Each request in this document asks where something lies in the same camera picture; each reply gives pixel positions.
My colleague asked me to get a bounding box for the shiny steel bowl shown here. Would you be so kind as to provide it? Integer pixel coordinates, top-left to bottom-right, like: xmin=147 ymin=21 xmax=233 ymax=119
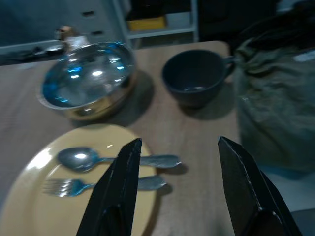
xmin=36 ymin=41 xmax=137 ymax=121

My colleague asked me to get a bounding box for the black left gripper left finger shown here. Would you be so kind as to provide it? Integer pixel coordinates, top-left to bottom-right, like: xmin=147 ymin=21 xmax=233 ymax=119
xmin=75 ymin=138 xmax=143 ymax=236

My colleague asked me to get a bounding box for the yellow dinner plate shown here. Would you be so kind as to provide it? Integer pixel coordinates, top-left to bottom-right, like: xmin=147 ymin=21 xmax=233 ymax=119
xmin=0 ymin=123 xmax=158 ymax=236

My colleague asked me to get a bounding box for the white shelving unit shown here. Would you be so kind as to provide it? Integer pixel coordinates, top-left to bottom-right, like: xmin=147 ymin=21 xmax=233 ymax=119
xmin=112 ymin=0 xmax=200 ymax=49

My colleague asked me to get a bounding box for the dark grey cup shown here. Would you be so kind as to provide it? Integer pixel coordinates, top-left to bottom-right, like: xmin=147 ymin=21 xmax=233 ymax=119
xmin=161 ymin=49 xmax=237 ymax=109

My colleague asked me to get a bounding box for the olive green cloth bag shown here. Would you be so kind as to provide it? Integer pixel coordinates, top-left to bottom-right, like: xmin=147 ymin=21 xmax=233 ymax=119
xmin=232 ymin=36 xmax=315 ymax=173

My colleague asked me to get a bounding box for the yellow storage box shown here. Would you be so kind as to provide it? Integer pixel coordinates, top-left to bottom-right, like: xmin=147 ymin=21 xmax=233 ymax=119
xmin=126 ymin=16 xmax=167 ymax=32

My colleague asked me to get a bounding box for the small brown white figurine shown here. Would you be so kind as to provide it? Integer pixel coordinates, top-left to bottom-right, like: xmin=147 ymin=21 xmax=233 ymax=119
xmin=55 ymin=25 xmax=87 ymax=52

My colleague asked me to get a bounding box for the silver metal fork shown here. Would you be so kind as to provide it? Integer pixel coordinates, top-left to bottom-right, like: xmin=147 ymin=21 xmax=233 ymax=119
xmin=42 ymin=175 xmax=168 ymax=198

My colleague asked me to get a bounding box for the silver metal spoon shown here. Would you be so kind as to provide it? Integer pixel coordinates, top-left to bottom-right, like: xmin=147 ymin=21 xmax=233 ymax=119
xmin=57 ymin=147 xmax=182 ymax=173

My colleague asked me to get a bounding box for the white drawer cabinet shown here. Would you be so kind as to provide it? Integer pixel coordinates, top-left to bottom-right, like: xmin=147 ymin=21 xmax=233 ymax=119
xmin=78 ymin=0 xmax=128 ymax=47

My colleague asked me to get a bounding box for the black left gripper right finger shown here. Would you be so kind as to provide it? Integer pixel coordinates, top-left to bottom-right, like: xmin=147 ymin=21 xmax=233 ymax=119
xmin=217 ymin=136 xmax=303 ymax=236

